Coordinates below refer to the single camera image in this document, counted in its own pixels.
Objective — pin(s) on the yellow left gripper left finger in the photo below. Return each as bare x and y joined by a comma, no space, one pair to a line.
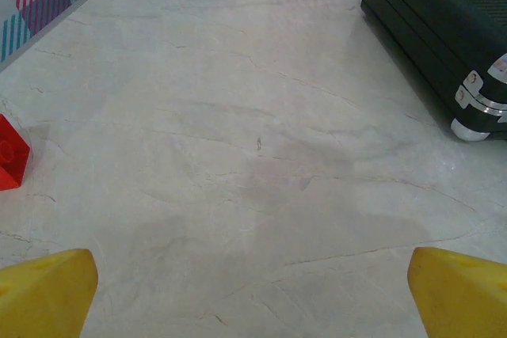
47,298

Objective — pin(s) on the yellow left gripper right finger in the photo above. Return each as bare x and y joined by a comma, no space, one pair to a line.
459,298

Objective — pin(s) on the red and green toy block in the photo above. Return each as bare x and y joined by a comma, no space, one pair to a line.
10,156

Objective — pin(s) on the black hard case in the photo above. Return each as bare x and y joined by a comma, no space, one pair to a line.
428,17

